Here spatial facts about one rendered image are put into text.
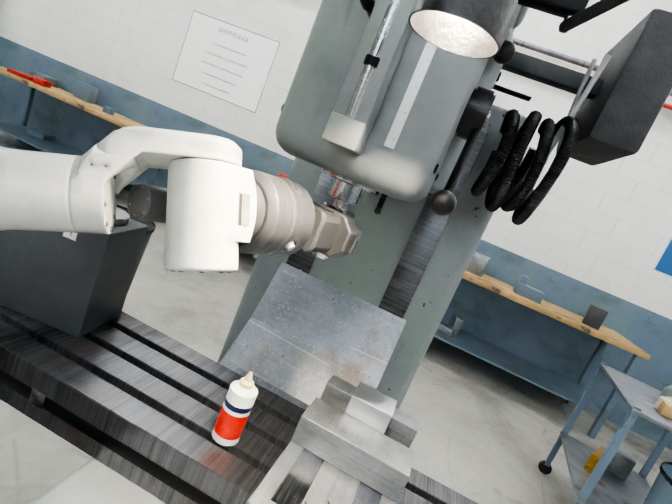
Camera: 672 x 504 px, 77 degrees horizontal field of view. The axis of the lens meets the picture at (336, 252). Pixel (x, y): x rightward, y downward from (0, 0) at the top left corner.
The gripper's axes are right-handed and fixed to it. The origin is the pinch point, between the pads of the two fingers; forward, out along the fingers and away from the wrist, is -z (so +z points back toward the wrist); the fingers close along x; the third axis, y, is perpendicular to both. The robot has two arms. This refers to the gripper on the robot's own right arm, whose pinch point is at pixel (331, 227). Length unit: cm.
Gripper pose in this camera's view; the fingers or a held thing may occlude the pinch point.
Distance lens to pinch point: 59.2
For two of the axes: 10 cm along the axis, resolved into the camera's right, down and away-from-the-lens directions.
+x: -7.7, -4.2, 4.8
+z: -5.0, -0.5, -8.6
